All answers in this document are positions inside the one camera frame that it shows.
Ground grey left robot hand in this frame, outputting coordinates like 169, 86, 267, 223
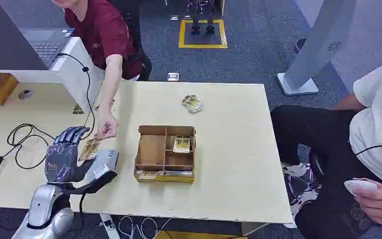
44, 125, 95, 184

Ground printed trading card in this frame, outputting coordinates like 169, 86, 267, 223
78, 136, 101, 162

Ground round grey desk grommet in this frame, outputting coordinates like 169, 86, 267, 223
18, 89, 34, 101

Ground white table leg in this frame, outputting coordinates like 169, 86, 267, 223
99, 214, 122, 239

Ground white desk partition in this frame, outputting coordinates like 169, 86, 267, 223
0, 36, 105, 114

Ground wooden compartment card box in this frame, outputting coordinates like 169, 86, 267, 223
133, 124, 197, 184

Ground yellow card in box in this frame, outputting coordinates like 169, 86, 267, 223
173, 135, 191, 154

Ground grey open laptop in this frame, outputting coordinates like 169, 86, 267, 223
0, 0, 75, 71

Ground person in red shirt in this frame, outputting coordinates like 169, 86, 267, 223
51, 0, 153, 141

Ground yellow board under table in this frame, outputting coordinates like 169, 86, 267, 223
154, 230, 246, 239

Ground yellow floor tape square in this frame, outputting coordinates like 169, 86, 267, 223
178, 18, 228, 50

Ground black robot legs on floor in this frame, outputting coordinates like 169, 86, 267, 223
187, 0, 217, 35

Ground white shoe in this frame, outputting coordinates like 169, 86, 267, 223
281, 162, 309, 178

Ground wheeled stool base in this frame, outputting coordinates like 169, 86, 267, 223
283, 161, 324, 207

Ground dark shoe behind stand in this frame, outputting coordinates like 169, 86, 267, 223
294, 37, 307, 54

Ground white floor stand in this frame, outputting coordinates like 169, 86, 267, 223
276, 0, 357, 97

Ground white remote control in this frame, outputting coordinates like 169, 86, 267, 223
344, 178, 379, 197

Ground person in white shirt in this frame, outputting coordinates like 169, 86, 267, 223
270, 53, 382, 239

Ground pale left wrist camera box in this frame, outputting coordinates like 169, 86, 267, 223
63, 149, 119, 196

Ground black laptop power cable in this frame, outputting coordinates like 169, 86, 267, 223
6, 52, 96, 170

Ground white cables under table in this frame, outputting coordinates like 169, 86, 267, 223
117, 216, 173, 239

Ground thin black cord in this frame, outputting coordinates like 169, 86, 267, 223
355, 137, 382, 157

